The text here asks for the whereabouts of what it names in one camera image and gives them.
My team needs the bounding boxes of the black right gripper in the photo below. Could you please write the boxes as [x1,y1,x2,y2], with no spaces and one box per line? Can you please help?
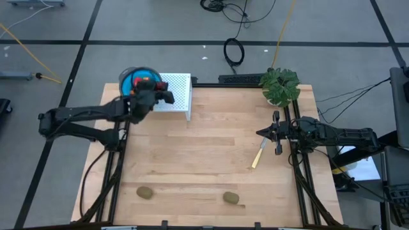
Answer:
[255,110,300,157]

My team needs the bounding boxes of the blue grey collapsible bowl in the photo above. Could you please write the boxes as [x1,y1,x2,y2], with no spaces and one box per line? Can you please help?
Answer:
[118,66,165,105]

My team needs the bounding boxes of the yellow hanging cable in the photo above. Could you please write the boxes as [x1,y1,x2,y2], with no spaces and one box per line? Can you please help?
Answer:
[270,0,298,72]
[0,22,63,84]

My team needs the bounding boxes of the knife with yellow handle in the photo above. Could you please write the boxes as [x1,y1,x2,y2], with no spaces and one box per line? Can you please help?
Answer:
[251,137,268,169]

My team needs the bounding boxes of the black floor object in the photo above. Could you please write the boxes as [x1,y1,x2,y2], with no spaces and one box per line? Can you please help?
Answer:
[0,98,13,114]

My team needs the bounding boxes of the green plant in white pot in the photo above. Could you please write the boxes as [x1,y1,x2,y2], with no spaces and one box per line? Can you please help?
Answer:
[258,66,302,108]

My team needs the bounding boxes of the black hanging coiled cable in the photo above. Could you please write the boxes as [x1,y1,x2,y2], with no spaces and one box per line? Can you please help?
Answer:
[222,0,250,75]

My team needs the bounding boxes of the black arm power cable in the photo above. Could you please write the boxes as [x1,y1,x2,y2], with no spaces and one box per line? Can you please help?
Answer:
[79,147,109,219]

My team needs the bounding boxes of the white perforated metal shelf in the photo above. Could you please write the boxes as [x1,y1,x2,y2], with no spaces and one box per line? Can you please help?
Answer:
[150,72,194,122]

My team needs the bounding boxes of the brown green toy kiwi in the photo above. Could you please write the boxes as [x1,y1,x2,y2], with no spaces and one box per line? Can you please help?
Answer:
[222,191,240,205]
[135,186,154,201]

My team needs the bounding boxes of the black computer keyboard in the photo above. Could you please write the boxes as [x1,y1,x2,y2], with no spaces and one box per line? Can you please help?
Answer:
[385,183,409,228]

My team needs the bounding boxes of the white floor cable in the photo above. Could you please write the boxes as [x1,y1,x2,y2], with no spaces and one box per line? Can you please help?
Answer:
[0,3,54,40]

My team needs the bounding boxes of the black aluminium table frame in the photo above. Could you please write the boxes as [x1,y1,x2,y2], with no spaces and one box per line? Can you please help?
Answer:
[70,81,344,230]

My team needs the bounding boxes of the black cable bundle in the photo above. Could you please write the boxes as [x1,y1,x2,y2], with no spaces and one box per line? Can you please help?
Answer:
[199,0,277,24]

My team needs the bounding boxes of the black ribbed bar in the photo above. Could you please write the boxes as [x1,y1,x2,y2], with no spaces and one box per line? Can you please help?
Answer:
[218,73,266,86]

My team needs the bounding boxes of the grey desk monitor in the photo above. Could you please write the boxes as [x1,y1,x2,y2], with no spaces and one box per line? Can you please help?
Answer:
[389,66,409,150]

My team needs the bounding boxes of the grey cart base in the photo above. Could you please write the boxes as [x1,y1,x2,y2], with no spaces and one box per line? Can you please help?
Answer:
[0,70,34,81]
[6,0,66,8]

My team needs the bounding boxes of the white board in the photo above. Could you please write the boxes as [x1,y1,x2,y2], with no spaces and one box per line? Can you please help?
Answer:
[337,142,382,182]

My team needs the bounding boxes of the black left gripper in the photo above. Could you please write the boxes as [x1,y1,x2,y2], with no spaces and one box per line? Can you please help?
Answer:
[127,78,176,125]

